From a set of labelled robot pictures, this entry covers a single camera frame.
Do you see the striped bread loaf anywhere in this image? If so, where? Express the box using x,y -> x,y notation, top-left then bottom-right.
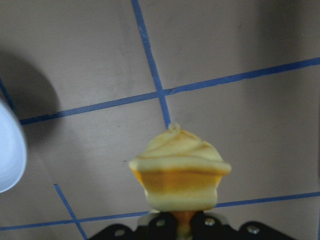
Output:
128,122 -> 232,240

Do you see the blue plate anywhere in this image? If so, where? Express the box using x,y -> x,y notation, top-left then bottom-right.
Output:
0,100 -> 28,193

